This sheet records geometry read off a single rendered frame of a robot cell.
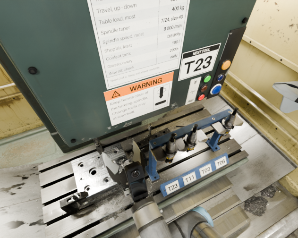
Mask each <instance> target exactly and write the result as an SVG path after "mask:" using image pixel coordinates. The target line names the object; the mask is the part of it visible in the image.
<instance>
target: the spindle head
mask: <svg viewBox="0 0 298 238"><path fill-rule="evenodd" d="M256 1H257V0H190V2H189V8H188V14H187V22H186V28H185V34H184V40H183V46H182V52H181V57H182V53H183V52H187V51H191V50H195V49H199V48H202V47H206V46H209V45H213V44H217V43H221V45H220V48H219V51H218V54H217V57H216V60H215V63H214V66H213V69H212V70H211V71H208V72H205V73H202V74H199V75H196V76H192V77H189V78H186V79H183V80H180V81H178V77H179V69H180V64H181V58H180V64H179V68H178V69H175V70H171V71H168V72H165V73H161V74H158V75H155V76H151V77H148V78H144V79H141V80H138V81H135V82H131V83H128V84H125V85H120V86H117V87H114V88H111V89H107V87H106V83H105V78H104V74H103V69H102V64H101V60H100V55H99V51H98V47H97V42H96V38H95V34H94V28H93V24H92V19H91V15H90V10H89V6H88V2H87V0H0V45H1V47H2V48H3V50H4V51H5V53H6V54H7V56H8V58H9V59H10V61H11V62H12V64H13V65H14V67H15V68H16V70H17V71H18V73H19V74H20V76H21V77H22V79H23V80H24V82H25V83H26V85H27V86H28V88H29V89H30V91H31V93H32V94H33V96H34V97H35V99H36V100H37V101H38V103H39V105H40V106H41V108H42V109H43V111H44V112H45V114H46V115H47V117H48V118H49V120H50V121H51V123H52V124H53V126H54V127H55V129H56V130H57V132H58V134H59V135H60V137H61V138H62V140H63V141H64V142H65V144H67V145H68V147H69V148H70V147H73V146H75V145H78V144H81V143H84V142H86V141H89V140H92V139H95V138H97V137H100V136H103V135H105V134H108V133H111V132H113V131H116V130H119V129H122V128H125V127H127V126H130V125H133V124H136V123H138V122H140V121H143V120H146V119H149V118H152V117H154V116H157V115H160V114H162V113H165V112H168V111H170V110H173V109H176V108H179V107H181V106H184V105H185V104H186V99H187V94H188V90H189V86H190V82H191V80H192V79H195V78H199V77H201V80H200V84H199V87H198V90H197V94H196V98H195V101H197V97H198V95H199V94H201V92H200V91H199V89H200V87H201V86H202V85H204V84H208V88H207V90H206V91H205V92H203V93H205V98H206V97H207V96H208V93H209V90H210V87H211V84H212V81H213V78H214V75H215V72H216V70H217V67H218V64H219V62H220V58H221V55H222V52H223V49H224V47H225V44H226V41H227V39H228V36H229V33H230V30H234V29H238V28H242V27H245V26H246V25H247V23H248V20H249V18H250V15H251V13H252V11H253V8H254V6H255V3H256ZM170 72H173V80H172V87H171V94H170V103H169V106H166V107H163V108H161V109H158V110H155V111H152V112H150V113H147V114H144V115H141V116H138V117H136V118H133V119H130V120H127V121H124V122H121V123H119V124H116V125H113V126H112V125H111V120H110V116H109V112H108V108H107V104H106V100H105V96H104V92H106V91H109V90H113V89H116V88H119V87H123V86H126V85H129V84H133V83H136V82H140V81H143V80H146V79H150V78H152V77H156V76H160V75H163V74H166V73H170ZM207 74H211V75H212V78H211V80H210V81H209V82H207V83H203V82H202V80H203V77H204V76H205V75H207Z"/></svg>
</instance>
